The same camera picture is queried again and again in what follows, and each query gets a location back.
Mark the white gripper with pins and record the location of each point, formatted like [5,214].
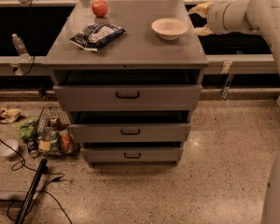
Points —
[216,19]

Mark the crumpled brown snack bag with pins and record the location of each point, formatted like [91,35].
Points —
[9,115]

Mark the red can in basket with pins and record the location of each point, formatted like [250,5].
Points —
[67,142]

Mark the grey drawer cabinet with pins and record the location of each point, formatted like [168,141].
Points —
[138,57]

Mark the middle grey drawer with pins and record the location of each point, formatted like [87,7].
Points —
[114,133]

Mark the top grey drawer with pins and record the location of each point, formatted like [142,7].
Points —
[128,98]

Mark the wire mesh basket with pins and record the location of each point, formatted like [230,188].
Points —
[54,119]

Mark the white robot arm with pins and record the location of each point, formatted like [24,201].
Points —
[251,17]

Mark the white bowl on floor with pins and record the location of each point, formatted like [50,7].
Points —
[9,148]

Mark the yellow sponge in basket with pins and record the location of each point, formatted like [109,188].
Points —
[44,145]

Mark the green snack bag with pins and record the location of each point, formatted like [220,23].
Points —
[28,129]

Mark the blue chip bag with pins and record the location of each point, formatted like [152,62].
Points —
[97,36]

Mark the green can in basket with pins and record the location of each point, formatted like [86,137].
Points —
[54,141]

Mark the clear plastic water bottle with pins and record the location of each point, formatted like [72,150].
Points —
[21,48]

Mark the white paper bowl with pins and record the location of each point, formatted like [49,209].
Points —
[169,28]

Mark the grey drawer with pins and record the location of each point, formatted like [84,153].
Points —
[114,133]
[128,98]

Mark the red apple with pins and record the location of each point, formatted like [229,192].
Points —
[99,7]

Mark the soda can on floor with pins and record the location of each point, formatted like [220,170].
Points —
[32,148]

